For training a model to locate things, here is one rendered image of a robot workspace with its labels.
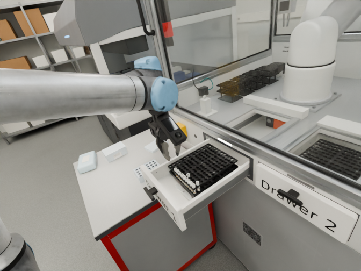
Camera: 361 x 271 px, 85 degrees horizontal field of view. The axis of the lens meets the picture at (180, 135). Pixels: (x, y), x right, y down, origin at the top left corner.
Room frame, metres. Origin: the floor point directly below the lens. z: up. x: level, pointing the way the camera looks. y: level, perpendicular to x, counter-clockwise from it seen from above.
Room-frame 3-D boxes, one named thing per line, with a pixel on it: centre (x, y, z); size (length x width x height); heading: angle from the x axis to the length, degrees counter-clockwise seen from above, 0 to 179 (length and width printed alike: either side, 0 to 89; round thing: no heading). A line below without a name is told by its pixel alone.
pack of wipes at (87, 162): (0.99, 0.57, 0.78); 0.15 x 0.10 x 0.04; 14
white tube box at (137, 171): (0.80, 0.20, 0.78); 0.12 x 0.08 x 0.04; 116
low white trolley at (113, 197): (0.90, 0.29, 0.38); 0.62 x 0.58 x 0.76; 28
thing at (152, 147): (1.04, 0.16, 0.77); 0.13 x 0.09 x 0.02; 130
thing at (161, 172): (0.63, -0.07, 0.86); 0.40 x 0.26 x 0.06; 118
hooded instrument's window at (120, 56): (2.35, 0.32, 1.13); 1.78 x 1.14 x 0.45; 28
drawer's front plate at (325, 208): (0.40, -0.31, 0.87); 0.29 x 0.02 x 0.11; 28
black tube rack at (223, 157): (0.62, -0.06, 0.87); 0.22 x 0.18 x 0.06; 118
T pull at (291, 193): (0.39, -0.29, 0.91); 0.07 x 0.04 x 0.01; 28
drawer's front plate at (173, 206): (0.53, 0.12, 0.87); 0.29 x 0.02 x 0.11; 28
